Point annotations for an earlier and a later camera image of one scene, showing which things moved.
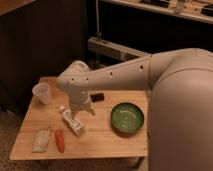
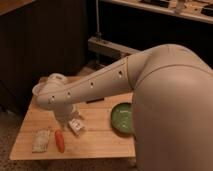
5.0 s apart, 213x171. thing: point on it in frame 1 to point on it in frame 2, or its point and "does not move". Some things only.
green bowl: x=127 y=118 does not move
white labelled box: x=72 y=121 does not move
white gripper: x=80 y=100 to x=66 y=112
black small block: x=97 y=97 does not move
